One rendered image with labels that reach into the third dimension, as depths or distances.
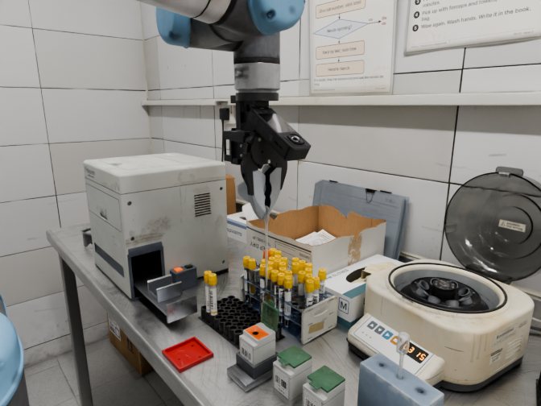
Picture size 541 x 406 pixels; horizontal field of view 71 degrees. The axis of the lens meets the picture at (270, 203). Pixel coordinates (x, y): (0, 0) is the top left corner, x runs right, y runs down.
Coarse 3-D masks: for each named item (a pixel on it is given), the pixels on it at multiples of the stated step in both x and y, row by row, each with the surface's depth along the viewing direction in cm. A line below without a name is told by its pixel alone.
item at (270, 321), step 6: (270, 300) 64; (264, 306) 66; (270, 306) 64; (264, 312) 66; (270, 312) 64; (276, 312) 63; (264, 318) 66; (270, 318) 64; (276, 318) 63; (264, 324) 66; (270, 324) 64; (276, 324) 63; (276, 330) 63
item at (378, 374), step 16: (368, 368) 51; (384, 368) 51; (368, 384) 52; (384, 384) 49; (400, 384) 48; (416, 384) 48; (368, 400) 52; (384, 400) 50; (400, 400) 47; (416, 400) 46; (432, 400) 46
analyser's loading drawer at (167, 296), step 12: (144, 276) 92; (156, 276) 92; (168, 276) 86; (144, 288) 86; (156, 288) 84; (168, 288) 81; (180, 288) 83; (156, 300) 80; (168, 300) 81; (180, 300) 77; (192, 300) 79; (168, 312) 76; (180, 312) 78; (192, 312) 79
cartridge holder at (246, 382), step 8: (240, 360) 64; (264, 360) 63; (272, 360) 63; (232, 368) 64; (240, 368) 64; (248, 368) 62; (256, 368) 61; (264, 368) 62; (272, 368) 64; (232, 376) 63; (240, 376) 62; (248, 376) 62; (256, 376) 62; (264, 376) 62; (240, 384) 61; (248, 384) 60; (256, 384) 62
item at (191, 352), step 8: (176, 344) 71; (184, 344) 72; (192, 344) 72; (200, 344) 72; (168, 352) 70; (176, 352) 70; (184, 352) 70; (192, 352) 70; (200, 352) 70; (208, 352) 70; (168, 360) 68; (176, 360) 68; (184, 360) 68; (192, 360) 68; (200, 360) 67; (176, 368) 66; (184, 368) 65
